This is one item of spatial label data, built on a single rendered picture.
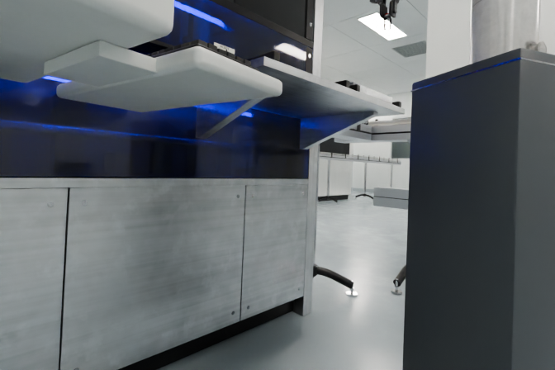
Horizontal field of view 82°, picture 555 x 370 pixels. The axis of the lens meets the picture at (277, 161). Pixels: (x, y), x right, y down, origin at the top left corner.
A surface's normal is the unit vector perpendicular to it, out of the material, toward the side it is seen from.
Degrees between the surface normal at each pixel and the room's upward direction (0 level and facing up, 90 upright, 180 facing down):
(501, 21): 90
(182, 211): 90
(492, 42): 90
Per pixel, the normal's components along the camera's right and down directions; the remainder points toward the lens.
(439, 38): -0.70, -0.04
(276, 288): 0.71, 0.02
